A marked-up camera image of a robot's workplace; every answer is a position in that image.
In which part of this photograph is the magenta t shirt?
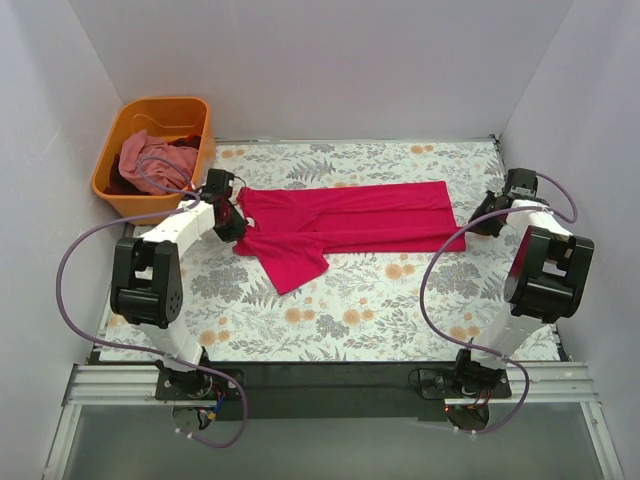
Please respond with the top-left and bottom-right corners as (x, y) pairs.
(234, 181), (458, 295)

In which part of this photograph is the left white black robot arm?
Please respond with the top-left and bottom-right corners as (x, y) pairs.
(110, 169), (248, 400)

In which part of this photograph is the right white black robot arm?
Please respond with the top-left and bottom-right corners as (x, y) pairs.
(452, 168), (595, 398)

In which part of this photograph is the light pink shirt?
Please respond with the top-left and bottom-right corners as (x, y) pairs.
(118, 129), (201, 197)

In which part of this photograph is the orange plastic laundry basket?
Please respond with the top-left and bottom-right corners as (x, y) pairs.
(91, 97), (215, 225)

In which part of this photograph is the floral patterned table mat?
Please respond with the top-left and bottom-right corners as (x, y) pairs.
(99, 140), (559, 362)

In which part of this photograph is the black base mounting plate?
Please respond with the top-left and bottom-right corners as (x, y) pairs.
(154, 360), (512, 424)

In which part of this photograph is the aluminium frame rail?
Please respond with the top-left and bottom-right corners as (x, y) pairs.
(44, 362), (624, 479)

